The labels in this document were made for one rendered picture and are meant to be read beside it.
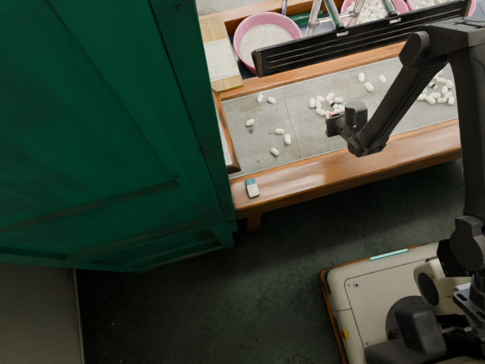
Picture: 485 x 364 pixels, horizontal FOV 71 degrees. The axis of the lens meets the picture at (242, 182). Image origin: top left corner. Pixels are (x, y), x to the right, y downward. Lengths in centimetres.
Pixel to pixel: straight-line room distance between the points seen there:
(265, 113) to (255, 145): 13
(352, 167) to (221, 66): 60
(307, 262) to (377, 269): 39
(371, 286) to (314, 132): 77
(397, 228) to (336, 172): 93
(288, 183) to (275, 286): 84
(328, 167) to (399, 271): 72
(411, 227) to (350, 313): 68
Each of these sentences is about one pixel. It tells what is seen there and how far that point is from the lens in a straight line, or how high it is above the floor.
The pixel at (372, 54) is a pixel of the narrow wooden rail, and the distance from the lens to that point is 146.
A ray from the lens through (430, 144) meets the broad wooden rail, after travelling 136.
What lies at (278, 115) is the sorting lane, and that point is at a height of 74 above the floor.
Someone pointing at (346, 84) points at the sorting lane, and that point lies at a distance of 139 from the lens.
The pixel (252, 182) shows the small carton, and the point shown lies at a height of 79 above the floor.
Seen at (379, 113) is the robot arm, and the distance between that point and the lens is 90.
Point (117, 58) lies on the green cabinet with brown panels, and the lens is 30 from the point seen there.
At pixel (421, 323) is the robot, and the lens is 125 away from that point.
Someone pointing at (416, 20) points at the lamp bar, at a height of 110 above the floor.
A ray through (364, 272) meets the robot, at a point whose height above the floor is 28.
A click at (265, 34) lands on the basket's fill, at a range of 148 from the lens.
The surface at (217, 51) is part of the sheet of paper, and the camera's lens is 138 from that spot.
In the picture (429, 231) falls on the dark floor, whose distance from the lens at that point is 214.
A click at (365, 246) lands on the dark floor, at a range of 199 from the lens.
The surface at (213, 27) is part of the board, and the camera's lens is 145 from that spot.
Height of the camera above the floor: 188
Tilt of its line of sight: 74 degrees down
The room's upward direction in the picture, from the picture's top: 3 degrees counter-clockwise
